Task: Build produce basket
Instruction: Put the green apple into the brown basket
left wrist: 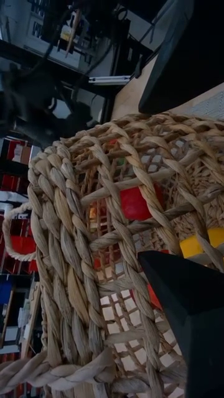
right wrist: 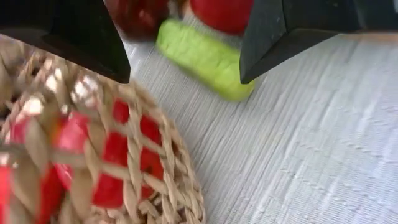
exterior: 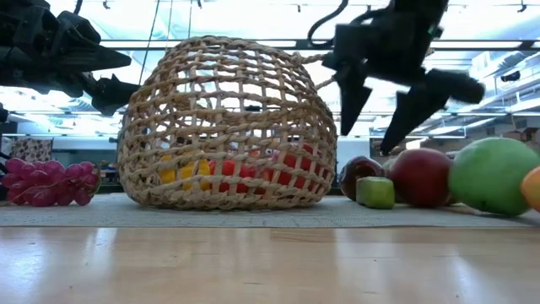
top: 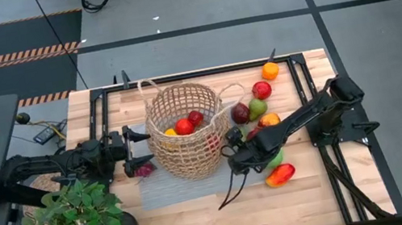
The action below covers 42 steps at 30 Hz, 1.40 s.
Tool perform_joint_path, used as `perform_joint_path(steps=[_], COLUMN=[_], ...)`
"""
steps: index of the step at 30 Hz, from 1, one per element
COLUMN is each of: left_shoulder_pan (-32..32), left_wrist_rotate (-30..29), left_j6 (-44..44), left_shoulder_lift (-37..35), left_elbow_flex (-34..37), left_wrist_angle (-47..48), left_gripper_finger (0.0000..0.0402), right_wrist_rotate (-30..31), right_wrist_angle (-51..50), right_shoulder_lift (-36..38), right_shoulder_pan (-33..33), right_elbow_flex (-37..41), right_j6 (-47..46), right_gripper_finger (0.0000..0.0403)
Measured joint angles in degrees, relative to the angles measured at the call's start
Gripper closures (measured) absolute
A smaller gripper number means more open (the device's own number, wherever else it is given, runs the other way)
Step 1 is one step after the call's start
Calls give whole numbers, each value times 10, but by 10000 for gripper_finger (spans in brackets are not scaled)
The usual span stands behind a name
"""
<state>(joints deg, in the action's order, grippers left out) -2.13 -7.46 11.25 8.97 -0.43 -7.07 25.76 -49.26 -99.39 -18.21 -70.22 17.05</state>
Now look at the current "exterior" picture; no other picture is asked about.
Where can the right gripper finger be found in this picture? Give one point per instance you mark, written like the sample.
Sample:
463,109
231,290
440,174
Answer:
411,110
352,97

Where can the yellow bell pepper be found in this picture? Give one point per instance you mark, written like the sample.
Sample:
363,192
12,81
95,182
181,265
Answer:
187,172

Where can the green apple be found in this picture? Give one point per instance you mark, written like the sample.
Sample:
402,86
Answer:
489,177

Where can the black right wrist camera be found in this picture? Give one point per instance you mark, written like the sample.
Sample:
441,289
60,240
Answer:
460,86

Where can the purple grape bunch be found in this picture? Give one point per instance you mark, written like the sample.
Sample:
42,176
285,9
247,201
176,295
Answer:
42,181

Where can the large red apple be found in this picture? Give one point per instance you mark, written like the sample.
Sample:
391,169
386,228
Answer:
291,162

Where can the dark red apple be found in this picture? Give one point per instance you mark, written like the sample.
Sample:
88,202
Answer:
358,169

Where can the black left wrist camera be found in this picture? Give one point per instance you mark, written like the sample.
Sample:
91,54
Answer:
80,27

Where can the grey woven placemat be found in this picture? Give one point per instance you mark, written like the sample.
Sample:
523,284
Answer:
253,217

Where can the black linear ceiling light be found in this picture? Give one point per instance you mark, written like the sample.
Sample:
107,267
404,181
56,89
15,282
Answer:
126,44

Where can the brown cardboard box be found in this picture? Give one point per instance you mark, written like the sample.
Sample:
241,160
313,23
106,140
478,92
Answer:
523,134

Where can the woven straw basket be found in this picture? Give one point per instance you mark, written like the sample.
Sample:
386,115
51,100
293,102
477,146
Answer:
219,202

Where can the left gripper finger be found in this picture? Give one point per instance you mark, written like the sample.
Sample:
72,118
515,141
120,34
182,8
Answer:
111,95
97,59

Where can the floral patterned box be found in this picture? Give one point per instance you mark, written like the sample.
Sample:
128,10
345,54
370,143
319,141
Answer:
29,150

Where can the red yellow mango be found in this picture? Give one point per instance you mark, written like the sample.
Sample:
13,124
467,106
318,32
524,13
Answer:
532,190

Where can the black ceiling dome fixture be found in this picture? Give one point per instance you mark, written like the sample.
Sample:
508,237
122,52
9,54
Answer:
510,77

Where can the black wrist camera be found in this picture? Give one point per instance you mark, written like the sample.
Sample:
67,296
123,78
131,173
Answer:
460,86
80,27

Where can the green cucumber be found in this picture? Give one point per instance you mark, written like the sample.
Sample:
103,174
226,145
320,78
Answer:
375,193

